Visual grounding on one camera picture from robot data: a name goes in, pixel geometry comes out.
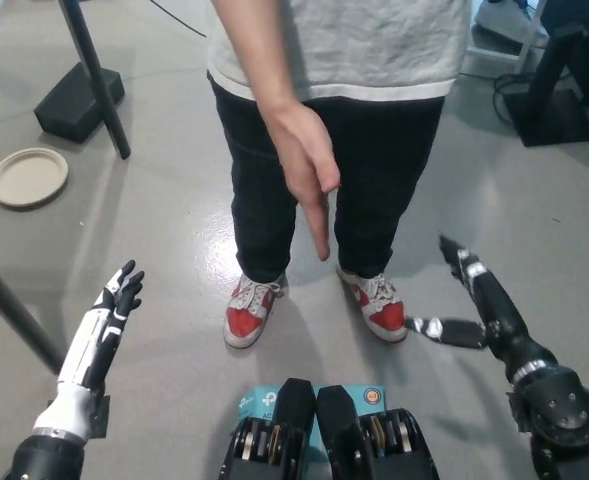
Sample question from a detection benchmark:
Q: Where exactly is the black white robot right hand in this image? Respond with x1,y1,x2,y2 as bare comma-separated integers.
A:
405,233,559,385

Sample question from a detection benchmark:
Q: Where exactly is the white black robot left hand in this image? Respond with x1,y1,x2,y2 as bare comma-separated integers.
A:
32,259,146,445

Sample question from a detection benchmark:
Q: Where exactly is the person's bare right hand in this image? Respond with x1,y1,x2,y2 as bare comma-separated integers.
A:
260,98,344,262

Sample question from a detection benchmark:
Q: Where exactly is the person in grey shirt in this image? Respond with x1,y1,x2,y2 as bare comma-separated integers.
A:
205,0,471,285

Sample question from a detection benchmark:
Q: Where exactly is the thick black slanted pole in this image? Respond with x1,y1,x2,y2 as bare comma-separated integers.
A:
0,243,65,375

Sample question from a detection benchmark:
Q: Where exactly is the red white sneaker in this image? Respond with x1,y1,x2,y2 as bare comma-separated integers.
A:
335,263,409,345
222,272,288,350

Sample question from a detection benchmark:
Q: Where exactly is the beige paper plate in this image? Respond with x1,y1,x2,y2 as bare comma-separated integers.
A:
0,146,70,208

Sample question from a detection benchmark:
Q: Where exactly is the thin black slanted pole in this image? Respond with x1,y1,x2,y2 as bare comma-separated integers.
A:
56,0,132,161

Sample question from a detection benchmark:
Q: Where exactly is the black foam block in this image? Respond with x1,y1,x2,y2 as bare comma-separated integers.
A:
33,61,126,145

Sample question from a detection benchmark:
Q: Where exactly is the thin black floor cable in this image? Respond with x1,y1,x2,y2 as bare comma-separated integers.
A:
148,0,209,39

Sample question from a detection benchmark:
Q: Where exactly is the black cable bundle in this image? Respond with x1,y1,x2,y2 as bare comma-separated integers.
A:
491,71,538,123

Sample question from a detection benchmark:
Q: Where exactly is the white metal frame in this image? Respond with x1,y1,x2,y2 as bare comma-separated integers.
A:
460,0,551,77

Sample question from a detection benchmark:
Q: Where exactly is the black stand with base plate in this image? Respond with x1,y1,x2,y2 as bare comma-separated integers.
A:
502,22,589,149

